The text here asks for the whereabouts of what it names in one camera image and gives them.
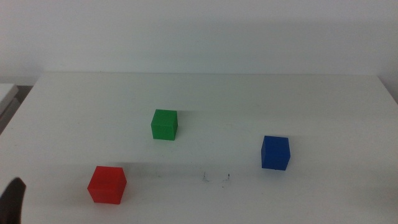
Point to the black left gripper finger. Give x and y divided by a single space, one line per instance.
12 202

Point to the red cube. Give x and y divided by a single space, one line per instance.
107 186

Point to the green cube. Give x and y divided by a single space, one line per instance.
164 126

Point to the blue cube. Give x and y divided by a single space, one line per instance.
275 154

